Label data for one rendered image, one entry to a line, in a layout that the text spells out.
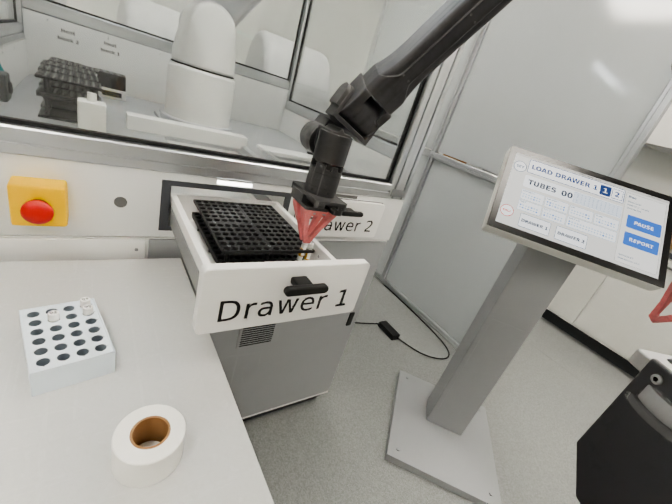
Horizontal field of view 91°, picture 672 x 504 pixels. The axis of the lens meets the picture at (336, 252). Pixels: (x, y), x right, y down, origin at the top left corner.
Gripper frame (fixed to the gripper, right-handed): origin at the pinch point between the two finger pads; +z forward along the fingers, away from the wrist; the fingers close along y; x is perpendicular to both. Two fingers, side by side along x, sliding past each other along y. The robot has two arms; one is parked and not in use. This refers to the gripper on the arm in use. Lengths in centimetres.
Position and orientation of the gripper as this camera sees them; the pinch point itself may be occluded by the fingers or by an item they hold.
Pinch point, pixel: (305, 237)
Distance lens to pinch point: 63.3
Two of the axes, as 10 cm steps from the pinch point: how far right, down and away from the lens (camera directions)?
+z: -3.0, 8.8, 3.8
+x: 8.2, 0.3, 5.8
